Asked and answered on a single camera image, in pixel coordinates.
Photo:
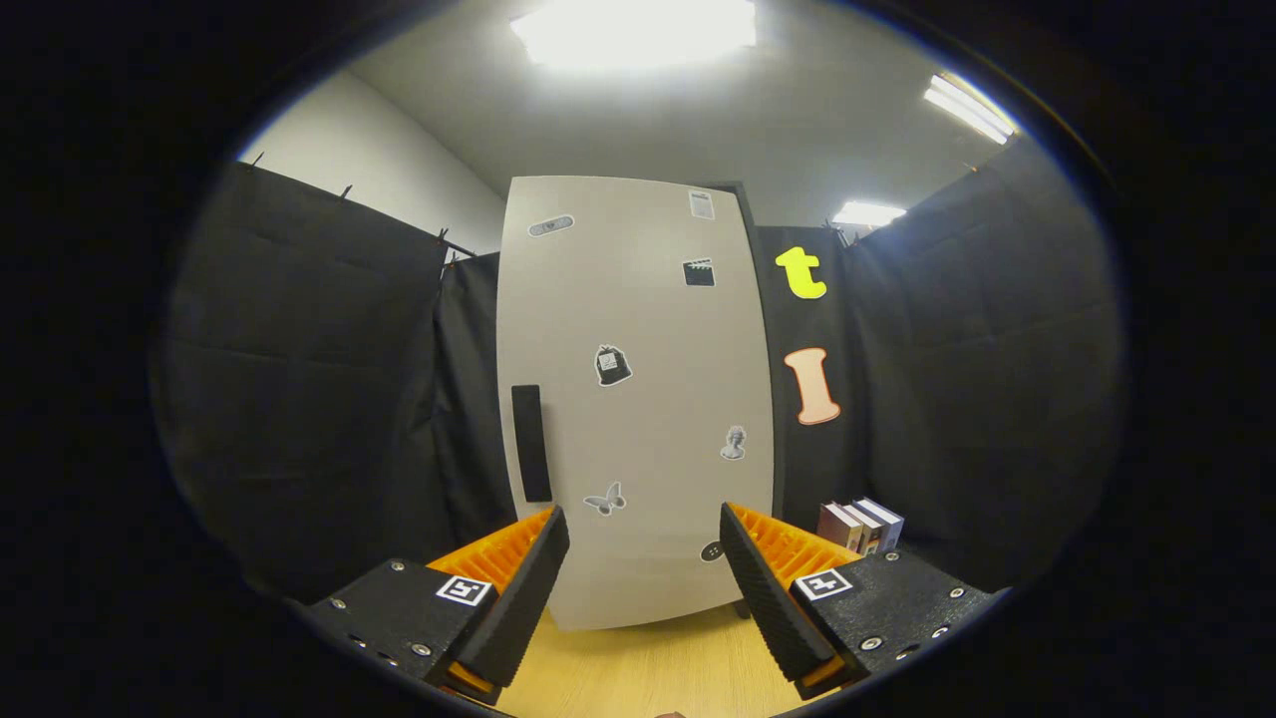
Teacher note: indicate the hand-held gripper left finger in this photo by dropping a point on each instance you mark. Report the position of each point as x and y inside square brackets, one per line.
[518, 608]

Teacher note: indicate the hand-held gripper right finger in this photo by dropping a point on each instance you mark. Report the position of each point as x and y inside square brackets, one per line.
[773, 608]

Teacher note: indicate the maroon hardcover book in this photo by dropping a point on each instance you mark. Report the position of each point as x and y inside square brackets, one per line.
[835, 526]

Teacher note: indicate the dark grey cabinet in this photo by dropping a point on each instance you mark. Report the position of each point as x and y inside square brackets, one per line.
[780, 489]

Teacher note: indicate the white spine book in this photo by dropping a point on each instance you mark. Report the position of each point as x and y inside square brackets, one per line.
[865, 531]

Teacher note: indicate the small ceiling light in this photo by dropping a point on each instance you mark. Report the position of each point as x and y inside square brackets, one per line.
[867, 213]

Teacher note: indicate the long ceiling light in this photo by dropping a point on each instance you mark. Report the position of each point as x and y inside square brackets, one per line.
[967, 108]

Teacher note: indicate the large ceiling light panel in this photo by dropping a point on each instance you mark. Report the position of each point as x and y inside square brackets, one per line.
[633, 30]

